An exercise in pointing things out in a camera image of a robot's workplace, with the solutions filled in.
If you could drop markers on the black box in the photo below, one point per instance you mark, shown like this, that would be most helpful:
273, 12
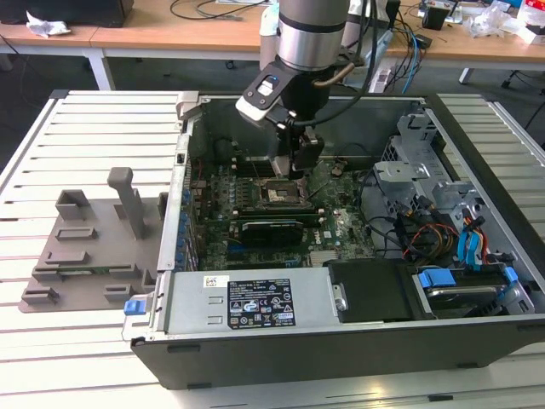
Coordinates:
395, 13

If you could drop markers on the small black adapter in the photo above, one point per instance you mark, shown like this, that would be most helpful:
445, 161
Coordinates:
424, 41

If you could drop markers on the grey plastic case latch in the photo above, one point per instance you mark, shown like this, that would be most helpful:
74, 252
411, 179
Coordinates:
187, 104

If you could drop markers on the white plastic bags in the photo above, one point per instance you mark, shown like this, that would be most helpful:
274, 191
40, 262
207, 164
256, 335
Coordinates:
494, 19

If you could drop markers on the black PC case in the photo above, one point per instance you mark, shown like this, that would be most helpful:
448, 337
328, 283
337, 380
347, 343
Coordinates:
298, 358

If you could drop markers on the green motherboard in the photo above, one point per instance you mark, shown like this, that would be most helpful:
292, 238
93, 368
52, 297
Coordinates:
340, 230

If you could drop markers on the black plastic shroud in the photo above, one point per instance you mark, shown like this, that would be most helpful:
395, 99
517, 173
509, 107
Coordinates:
374, 289

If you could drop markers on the red white box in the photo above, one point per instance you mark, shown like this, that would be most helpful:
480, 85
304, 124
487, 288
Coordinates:
536, 13

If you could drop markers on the black flat device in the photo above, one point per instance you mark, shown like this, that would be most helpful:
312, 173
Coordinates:
85, 10

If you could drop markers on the white power strip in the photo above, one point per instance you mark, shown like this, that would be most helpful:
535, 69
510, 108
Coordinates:
382, 79

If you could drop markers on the blue plastic slot clip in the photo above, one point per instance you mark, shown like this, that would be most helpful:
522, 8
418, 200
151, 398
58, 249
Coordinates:
180, 258
181, 232
180, 245
186, 197
183, 219

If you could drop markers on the crumpled white paper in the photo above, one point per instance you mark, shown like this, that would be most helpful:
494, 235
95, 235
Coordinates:
47, 23

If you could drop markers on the black graphics card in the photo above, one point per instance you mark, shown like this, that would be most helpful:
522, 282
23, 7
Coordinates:
270, 232

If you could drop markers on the silver chipset heatsink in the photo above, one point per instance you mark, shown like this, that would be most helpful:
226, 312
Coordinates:
322, 258

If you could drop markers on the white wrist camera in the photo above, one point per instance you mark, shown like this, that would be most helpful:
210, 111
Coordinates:
259, 98

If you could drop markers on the CPU socket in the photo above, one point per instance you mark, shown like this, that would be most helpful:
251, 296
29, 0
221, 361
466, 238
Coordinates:
279, 194

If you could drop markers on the small black bin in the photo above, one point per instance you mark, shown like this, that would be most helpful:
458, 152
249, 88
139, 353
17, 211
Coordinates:
437, 18

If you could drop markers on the silver power supply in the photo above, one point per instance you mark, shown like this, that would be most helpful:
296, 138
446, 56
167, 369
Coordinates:
187, 298

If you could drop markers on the grey parts rack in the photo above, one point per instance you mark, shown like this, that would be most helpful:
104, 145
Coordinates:
106, 251

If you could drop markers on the wooden top desk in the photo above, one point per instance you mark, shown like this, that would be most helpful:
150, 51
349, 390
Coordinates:
13, 36
191, 40

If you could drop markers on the blue plastic latch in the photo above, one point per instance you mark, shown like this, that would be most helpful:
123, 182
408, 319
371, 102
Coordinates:
134, 307

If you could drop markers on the hard disk blue carrier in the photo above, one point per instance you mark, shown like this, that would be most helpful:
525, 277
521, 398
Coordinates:
462, 295

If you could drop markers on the silver metal drive cage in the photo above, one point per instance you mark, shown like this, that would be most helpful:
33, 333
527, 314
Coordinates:
400, 168

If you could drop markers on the RAM slot white clips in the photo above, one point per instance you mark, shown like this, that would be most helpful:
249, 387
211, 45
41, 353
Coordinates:
244, 167
244, 160
277, 211
313, 220

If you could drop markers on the silver CPU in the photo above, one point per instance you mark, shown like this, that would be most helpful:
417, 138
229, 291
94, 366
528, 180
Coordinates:
282, 166

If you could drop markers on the round coin battery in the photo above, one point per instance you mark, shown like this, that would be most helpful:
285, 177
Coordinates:
336, 170

